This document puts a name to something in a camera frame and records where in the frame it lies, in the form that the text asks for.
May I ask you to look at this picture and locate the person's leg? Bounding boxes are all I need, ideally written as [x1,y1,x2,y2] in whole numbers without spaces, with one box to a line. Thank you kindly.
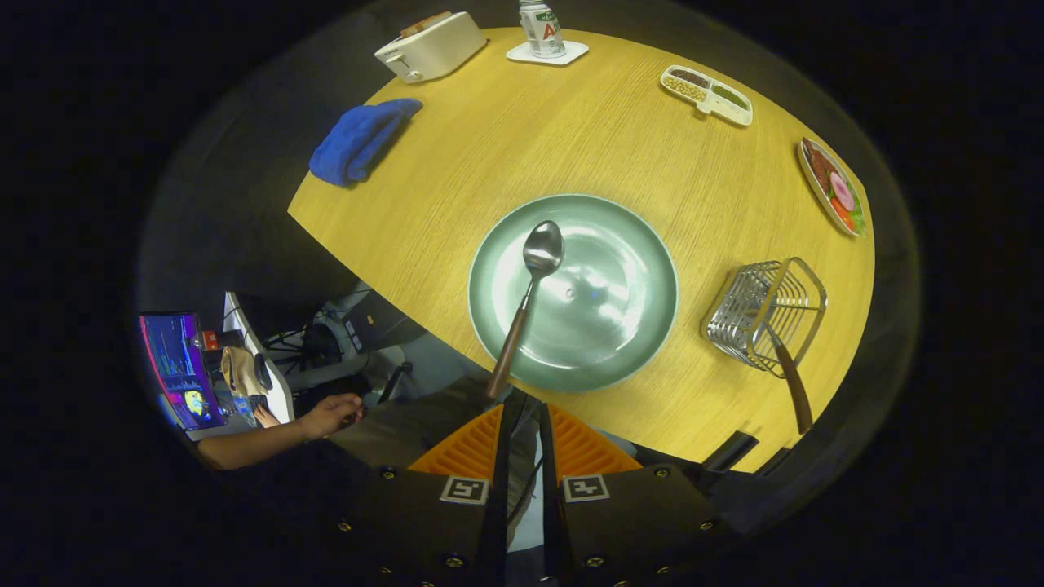
[326,375,539,547]

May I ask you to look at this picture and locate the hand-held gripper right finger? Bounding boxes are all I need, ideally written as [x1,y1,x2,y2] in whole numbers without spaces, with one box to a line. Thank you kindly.
[538,404,739,587]

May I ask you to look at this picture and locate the pale green plate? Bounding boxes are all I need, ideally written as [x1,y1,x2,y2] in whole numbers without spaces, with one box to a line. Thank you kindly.
[467,193,679,394]

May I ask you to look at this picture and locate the white toaster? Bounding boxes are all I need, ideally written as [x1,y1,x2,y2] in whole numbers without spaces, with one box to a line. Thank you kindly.
[374,11,488,84]

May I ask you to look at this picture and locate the computer monitor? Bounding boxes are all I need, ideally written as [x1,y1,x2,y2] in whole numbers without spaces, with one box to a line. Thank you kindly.
[139,312,225,431]

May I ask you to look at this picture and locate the metal wire basket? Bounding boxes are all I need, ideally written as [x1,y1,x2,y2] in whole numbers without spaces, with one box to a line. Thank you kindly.
[700,258,828,379]

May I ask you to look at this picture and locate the toast slices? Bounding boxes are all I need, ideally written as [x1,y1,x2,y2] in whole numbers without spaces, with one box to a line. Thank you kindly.
[400,11,452,38]

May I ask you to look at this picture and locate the white square coaster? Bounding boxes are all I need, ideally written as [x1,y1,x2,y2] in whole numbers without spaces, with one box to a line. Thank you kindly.
[506,40,590,67]

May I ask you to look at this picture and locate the wooden-handled metal fork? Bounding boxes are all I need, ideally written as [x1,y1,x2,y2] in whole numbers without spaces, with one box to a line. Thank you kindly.
[759,322,814,435]

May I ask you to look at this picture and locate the white oval food plate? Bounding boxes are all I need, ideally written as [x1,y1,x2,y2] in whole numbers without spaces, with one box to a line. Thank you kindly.
[797,137,867,238]

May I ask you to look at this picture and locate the wooden-handled metal spoon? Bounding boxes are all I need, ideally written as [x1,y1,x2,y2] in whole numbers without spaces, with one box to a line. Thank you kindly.
[486,220,565,400]

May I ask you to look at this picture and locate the blue folded cloth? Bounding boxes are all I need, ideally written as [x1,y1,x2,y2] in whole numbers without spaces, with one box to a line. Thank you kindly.
[308,99,424,187]

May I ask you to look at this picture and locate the white side desk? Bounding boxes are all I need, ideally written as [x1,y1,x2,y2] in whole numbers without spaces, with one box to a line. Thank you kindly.
[222,292,294,426]

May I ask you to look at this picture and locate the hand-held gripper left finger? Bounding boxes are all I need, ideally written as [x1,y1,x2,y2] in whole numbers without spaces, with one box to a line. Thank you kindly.
[326,390,527,587]

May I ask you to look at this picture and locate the white divided dish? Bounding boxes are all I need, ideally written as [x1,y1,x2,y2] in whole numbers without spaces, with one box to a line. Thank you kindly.
[660,65,754,127]

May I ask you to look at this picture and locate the white drink bottle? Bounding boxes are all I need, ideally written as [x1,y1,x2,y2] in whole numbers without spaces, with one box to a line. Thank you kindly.
[519,0,567,59]

